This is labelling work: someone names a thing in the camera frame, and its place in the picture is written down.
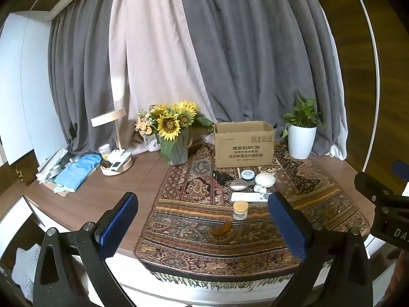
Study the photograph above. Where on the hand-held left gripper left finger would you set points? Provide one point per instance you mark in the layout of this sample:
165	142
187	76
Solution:
118	224

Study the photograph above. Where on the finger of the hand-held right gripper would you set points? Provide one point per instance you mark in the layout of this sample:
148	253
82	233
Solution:
370	184
402	170

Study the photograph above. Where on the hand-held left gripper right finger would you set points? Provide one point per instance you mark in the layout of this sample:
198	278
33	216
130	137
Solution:
287	227

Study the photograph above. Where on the round tin with blue rim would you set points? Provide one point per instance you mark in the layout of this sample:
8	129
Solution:
247	175

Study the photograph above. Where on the brown cardboard box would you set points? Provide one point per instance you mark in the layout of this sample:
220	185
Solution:
244	147

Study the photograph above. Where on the long white remote control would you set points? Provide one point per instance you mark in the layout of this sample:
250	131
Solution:
249	197

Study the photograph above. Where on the small jar with cream lid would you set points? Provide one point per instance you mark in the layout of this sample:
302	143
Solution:
240	210

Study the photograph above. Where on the white round case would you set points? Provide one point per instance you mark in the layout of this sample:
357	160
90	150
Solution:
264	179

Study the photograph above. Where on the small white remote control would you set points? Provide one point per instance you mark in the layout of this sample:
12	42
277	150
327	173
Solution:
120	161

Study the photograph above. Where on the silver oval case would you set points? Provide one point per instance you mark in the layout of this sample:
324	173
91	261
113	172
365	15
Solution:
238	185

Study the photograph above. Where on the amber hair comb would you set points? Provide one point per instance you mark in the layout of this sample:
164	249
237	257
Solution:
222	228

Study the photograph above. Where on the blue cloth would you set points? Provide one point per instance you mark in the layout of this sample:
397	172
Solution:
76	172

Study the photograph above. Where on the small jar with yellow label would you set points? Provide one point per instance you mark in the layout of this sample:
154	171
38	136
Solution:
104	151

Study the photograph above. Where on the white ribbed plant pot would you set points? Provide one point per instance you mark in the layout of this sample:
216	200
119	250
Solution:
302	142

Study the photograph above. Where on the patterned table runner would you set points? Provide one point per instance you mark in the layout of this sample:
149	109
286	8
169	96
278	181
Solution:
198	243

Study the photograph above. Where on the small black clip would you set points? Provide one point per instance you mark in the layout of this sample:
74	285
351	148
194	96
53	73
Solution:
222	176

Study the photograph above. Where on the stack of white papers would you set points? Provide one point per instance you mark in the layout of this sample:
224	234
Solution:
51	166

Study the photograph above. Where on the white desk lamp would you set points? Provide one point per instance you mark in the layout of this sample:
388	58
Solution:
119	134

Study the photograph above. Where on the green ribbed vase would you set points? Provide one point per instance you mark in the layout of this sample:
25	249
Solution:
175	152

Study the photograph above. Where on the green potted plant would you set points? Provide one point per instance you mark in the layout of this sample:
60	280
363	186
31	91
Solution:
302	115

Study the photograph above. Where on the white striped cloth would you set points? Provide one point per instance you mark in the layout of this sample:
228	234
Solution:
24	268

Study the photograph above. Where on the sunflower bouquet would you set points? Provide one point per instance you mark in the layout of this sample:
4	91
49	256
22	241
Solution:
169	123

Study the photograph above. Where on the grey curtain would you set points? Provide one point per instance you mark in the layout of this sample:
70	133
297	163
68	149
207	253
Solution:
262	54
86	86

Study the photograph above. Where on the white wardrobe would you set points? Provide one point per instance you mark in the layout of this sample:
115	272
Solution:
22	96

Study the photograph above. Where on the pale pink curtain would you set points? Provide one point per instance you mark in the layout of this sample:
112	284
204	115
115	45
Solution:
153	54

